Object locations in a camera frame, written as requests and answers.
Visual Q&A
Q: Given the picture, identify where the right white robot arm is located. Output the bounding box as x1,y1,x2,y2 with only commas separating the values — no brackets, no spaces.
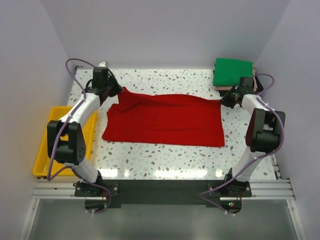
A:
219,76,286,197

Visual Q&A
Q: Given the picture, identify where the folded green t shirt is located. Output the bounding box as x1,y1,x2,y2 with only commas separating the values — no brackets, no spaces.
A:
213,58,254,87

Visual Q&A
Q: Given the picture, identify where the aluminium frame rail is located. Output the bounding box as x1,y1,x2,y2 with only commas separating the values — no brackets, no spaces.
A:
18,95,307,240

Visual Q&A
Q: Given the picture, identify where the folded black t shirt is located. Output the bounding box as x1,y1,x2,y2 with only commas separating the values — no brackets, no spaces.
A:
214,76,264,97

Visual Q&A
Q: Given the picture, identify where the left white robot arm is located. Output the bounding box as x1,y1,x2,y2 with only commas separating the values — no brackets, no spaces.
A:
46,66,123,196

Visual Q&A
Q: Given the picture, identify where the red t shirt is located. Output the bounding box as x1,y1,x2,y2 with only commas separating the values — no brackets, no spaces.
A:
102,88,225,148

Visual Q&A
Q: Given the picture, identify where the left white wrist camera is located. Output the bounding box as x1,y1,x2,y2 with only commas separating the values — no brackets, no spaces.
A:
98,61,109,68

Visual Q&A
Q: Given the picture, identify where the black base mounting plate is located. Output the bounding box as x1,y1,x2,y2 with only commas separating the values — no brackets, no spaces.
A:
73,179,252,213

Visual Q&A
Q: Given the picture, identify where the folded pink t shirt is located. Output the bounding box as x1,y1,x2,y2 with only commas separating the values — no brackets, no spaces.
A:
213,65,258,92

